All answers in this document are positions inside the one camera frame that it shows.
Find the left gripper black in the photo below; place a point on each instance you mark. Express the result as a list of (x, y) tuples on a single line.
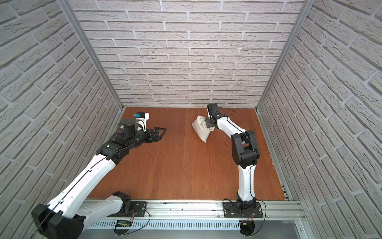
[(150, 134)]

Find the beige cloth soil bag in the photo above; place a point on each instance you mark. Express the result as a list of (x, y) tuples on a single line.
[(200, 127)]

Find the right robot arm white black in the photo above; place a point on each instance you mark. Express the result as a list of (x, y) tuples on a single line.
[(245, 154)]

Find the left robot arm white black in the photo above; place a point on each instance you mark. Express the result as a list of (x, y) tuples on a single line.
[(62, 217)]

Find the vent grille strip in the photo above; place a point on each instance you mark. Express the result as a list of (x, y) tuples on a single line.
[(229, 225)]

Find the left controller board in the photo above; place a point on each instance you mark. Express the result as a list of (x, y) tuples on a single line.
[(122, 227)]

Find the controller board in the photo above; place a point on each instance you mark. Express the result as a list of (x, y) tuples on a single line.
[(247, 228), (122, 227)]

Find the right controller board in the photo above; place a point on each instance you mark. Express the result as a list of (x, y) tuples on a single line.
[(247, 228)]

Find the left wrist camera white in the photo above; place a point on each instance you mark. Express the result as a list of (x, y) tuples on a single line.
[(142, 119)]

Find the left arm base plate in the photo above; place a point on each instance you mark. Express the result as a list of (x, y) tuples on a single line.
[(132, 209)]

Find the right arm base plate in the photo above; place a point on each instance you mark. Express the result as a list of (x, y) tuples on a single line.
[(232, 210)]

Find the aluminium front rail frame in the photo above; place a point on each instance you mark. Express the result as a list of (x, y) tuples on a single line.
[(273, 211)]

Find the right corner aluminium post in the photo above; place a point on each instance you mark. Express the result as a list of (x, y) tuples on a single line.
[(288, 45)]

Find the corner aluminium post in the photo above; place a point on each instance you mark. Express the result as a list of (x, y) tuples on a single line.
[(288, 45), (77, 28)]

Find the left corner aluminium post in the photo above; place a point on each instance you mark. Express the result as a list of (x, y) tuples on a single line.
[(77, 28)]

